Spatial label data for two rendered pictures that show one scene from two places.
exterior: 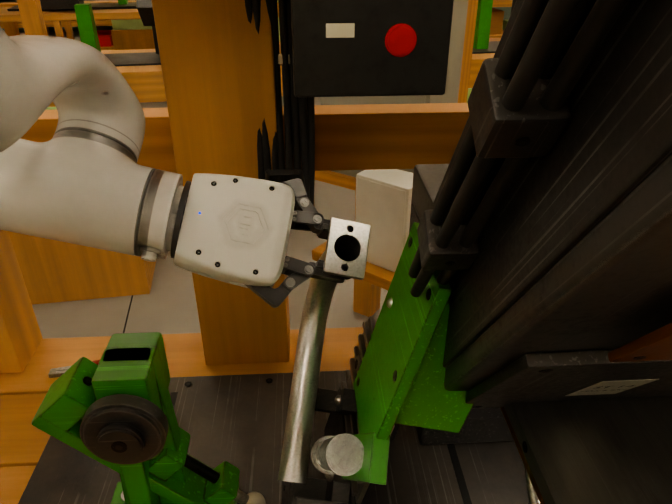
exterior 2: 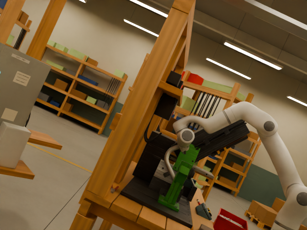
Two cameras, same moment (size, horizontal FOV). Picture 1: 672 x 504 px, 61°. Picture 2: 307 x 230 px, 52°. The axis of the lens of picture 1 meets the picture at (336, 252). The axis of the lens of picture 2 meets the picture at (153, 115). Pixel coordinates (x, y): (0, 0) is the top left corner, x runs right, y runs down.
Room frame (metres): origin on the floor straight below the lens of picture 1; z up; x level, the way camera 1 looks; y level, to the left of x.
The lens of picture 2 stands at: (0.44, 2.10, 1.34)
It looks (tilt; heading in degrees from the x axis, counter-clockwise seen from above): 0 degrees down; 278
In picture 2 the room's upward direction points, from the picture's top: 25 degrees clockwise
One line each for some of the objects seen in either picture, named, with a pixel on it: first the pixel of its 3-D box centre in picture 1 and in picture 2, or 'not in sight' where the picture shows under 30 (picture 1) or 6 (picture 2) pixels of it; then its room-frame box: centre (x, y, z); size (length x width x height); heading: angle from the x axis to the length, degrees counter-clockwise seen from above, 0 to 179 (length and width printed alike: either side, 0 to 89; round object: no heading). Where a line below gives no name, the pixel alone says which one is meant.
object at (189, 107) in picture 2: not in sight; (167, 130); (0.92, -3.59, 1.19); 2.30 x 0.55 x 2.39; 141
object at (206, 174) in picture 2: (588, 408); (187, 165); (0.40, -0.24, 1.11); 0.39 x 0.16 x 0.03; 3
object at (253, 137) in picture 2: not in sight; (205, 146); (-0.04, -8.90, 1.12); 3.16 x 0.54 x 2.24; 10
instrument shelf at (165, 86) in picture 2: not in sight; (165, 93); (0.75, -0.14, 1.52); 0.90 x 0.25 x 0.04; 93
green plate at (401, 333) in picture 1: (426, 344); (186, 158); (0.43, -0.09, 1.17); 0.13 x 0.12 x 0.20; 93
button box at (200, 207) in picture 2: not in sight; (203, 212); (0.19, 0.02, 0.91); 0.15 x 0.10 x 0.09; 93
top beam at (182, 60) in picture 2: not in sight; (182, 43); (0.79, -0.14, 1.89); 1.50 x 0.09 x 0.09; 93
